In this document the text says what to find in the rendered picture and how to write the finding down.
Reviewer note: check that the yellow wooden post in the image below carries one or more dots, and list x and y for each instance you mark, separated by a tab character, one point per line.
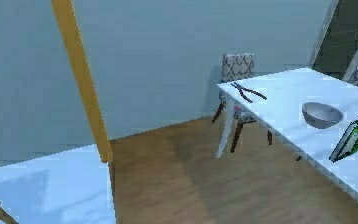
83	80

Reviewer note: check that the black tongs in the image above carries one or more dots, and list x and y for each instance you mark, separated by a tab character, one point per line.
245	90

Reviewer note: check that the grey metal bowl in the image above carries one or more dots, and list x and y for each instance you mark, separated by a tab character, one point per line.
321	116

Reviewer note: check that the dark grey door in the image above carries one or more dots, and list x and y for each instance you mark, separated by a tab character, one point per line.
343	36

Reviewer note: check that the white table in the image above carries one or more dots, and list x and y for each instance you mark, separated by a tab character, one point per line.
53	186
297	86

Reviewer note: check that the green book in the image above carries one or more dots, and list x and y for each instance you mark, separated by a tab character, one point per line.
350	140

